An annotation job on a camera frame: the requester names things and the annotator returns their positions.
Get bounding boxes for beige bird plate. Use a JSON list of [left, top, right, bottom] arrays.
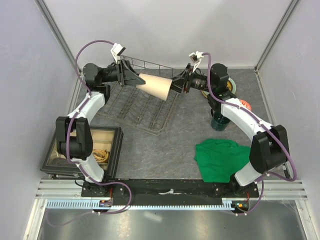
[[201, 90, 237, 99]]

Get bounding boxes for yellow patterned plate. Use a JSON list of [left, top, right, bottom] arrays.
[[226, 80, 233, 92]]

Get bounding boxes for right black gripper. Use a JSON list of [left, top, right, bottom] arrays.
[[164, 63, 215, 95]]

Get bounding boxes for gold woven bracelet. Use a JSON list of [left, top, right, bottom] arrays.
[[92, 149, 110, 163]]

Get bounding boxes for beige plastic cup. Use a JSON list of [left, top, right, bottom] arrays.
[[136, 73, 172, 101]]

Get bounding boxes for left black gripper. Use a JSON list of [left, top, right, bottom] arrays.
[[100, 59, 148, 87]]

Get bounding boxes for grey wire dish rack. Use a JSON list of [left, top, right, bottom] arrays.
[[96, 55, 187, 137]]

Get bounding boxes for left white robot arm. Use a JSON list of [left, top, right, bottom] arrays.
[[55, 59, 146, 197]]

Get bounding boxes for green cloth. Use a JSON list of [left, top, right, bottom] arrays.
[[194, 138, 251, 184]]

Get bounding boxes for dark green glass cup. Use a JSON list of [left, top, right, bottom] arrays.
[[211, 110, 230, 132]]

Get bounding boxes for black glass-lid jewelry box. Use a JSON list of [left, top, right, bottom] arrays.
[[40, 126, 124, 179]]

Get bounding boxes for white slotted cable duct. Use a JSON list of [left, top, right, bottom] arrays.
[[46, 199, 236, 211]]

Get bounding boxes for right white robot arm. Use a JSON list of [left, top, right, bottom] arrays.
[[170, 63, 292, 197]]

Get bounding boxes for mint green flower plate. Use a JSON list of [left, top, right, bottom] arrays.
[[226, 77, 237, 98]]

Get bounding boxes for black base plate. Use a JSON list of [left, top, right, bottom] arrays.
[[81, 178, 260, 199]]

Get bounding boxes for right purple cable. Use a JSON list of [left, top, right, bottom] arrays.
[[202, 51, 298, 216]]

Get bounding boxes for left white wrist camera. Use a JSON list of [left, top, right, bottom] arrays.
[[110, 43, 126, 63]]

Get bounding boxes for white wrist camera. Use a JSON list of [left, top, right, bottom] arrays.
[[110, 43, 126, 63], [188, 51, 204, 73]]

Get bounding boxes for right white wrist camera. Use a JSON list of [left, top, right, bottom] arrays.
[[188, 51, 204, 73]]

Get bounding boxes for white red patterned bowl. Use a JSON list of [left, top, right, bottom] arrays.
[[239, 99, 252, 111]]

